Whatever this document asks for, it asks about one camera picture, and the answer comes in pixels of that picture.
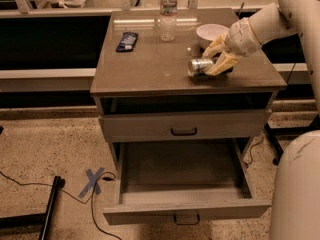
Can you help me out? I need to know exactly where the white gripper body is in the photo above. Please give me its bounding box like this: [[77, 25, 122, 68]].
[[225, 17, 262, 56]]

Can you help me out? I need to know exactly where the clear plastic water bottle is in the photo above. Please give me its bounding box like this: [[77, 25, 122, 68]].
[[159, 0, 177, 42]]

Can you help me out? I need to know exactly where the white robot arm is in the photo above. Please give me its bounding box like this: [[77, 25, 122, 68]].
[[203, 0, 320, 240]]

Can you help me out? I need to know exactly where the black wheeled base leg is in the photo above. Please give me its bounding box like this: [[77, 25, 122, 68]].
[[264, 124, 283, 165]]

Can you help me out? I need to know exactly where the black drawer handle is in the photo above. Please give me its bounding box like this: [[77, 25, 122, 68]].
[[173, 215, 200, 226], [170, 127, 198, 136]]

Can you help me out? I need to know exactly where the black drawer handle upper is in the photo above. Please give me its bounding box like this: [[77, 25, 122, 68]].
[[170, 127, 198, 136]]

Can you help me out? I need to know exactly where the closed grey drawer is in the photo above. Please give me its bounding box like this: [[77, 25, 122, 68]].
[[99, 109, 271, 143]]

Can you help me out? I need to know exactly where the blue snack packet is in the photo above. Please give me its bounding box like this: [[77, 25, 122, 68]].
[[116, 32, 139, 52]]

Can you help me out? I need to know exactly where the black metal stand leg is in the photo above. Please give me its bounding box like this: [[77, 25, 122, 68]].
[[0, 176, 65, 240]]

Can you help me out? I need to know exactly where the grey drawer cabinet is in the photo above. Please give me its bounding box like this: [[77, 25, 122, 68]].
[[91, 9, 286, 160]]

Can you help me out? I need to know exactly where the black drawer handle lower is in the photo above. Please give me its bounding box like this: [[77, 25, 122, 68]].
[[173, 215, 200, 226]]

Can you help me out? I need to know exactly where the open grey drawer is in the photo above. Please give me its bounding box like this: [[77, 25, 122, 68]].
[[104, 139, 271, 225]]

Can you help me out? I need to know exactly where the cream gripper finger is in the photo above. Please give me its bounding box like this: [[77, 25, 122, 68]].
[[202, 33, 228, 58], [207, 51, 239, 76]]

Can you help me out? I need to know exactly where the black floor cable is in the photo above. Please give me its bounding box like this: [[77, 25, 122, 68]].
[[0, 169, 123, 240]]

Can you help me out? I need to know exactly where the redbull can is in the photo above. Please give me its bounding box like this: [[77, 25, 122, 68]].
[[187, 57, 234, 78]]

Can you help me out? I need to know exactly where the white bowl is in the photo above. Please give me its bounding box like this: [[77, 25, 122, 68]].
[[196, 24, 228, 49]]

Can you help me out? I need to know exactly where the blue tape cross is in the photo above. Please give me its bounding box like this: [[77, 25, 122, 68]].
[[78, 167, 104, 198]]

